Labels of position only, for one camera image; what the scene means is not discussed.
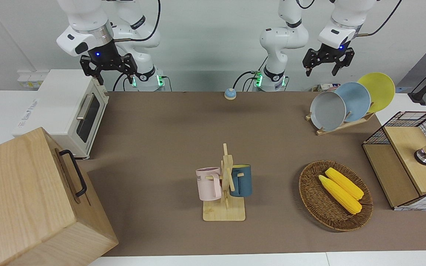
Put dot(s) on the blue service bell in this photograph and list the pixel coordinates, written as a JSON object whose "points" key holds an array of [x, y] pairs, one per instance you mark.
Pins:
{"points": [[230, 94]]}

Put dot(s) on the wooden drawer cabinet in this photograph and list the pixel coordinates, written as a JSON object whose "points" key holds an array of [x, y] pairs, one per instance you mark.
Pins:
{"points": [[24, 199]]}

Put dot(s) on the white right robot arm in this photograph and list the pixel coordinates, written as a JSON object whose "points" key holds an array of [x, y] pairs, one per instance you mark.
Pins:
{"points": [[87, 18]]}

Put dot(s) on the dark blue mug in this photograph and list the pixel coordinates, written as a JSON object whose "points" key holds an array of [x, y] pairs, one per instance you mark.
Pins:
{"points": [[243, 183]]}

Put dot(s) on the light blue plate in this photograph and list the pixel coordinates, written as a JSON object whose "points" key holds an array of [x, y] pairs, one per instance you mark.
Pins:
{"points": [[357, 99]]}

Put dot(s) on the brown table mat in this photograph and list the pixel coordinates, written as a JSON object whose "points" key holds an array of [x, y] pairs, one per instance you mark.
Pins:
{"points": [[161, 147]]}

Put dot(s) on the yellow corn cob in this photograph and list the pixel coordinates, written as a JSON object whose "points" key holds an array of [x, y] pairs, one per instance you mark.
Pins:
{"points": [[340, 195], [346, 183]]}

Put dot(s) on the wooden plate rack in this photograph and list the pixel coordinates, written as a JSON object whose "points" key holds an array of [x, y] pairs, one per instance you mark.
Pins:
{"points": [[340, 126]]}

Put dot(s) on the pink mug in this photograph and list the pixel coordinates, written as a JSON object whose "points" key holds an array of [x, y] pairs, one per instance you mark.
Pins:
{"points": [[207, 184]]}

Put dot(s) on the brown wicker basket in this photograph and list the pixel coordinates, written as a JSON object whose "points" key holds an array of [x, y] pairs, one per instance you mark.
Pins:
{"points": [[316, 199]]}

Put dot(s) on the white toaster oven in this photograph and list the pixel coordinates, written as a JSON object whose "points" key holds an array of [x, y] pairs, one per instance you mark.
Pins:
{"points": [[57, 107]]}

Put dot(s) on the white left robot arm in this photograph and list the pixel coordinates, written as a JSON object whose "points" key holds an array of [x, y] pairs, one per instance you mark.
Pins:
{"points": [[283, 37]]}

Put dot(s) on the small printed carton box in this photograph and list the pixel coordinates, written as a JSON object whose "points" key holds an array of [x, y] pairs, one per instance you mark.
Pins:
{"points": [[325, 88]]}

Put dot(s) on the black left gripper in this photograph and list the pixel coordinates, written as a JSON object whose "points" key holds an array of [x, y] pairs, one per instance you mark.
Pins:
{"points": [[327, 53]]}

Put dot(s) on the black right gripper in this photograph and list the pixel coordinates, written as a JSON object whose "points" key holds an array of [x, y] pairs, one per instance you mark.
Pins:
{"points": [[104, 55]]}

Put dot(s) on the wooden mug tree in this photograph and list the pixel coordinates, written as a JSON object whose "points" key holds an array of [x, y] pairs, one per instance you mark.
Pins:
{"points": [[224, 212]]}

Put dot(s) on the gray plate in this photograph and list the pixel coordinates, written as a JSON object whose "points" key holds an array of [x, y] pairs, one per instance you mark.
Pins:
{"points": [[327, 111]]}

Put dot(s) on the yellow plate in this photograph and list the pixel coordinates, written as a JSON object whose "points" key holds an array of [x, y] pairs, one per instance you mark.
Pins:
{"points": [[381, 88]]}

